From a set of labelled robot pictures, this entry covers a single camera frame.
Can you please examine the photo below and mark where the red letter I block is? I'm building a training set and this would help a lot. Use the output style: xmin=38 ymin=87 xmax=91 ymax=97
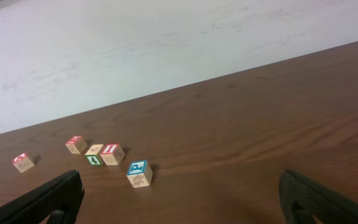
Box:
xmin=100 ymin=144 xmax=125 ymax=166

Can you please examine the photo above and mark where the green number 4 block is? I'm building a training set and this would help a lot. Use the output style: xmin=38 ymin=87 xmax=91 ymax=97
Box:
xmin=85 ymin=144 xmax=104 ymax=166

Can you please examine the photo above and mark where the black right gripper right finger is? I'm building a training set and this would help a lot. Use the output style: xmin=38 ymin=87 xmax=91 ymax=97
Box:
xmin=278 ymin=169 xmax=358 ymax=224

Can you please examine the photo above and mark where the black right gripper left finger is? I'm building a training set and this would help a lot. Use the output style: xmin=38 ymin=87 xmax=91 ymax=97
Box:
xmin=0 ymin=170 xmax=85 ymax=224

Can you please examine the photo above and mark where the blue letter P block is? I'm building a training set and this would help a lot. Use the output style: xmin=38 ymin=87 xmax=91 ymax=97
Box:
xmin=127 ymin=160 xmax=153 ymax=188

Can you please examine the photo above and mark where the red letter A block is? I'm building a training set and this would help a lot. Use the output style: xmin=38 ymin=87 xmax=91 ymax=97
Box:
xmin=12 ymin=152 xmax=35 ymax=173

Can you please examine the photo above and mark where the red number 3 block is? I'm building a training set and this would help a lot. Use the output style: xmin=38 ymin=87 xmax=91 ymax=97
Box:
xmin=65 ymin=136 xmax=88 ymax=154

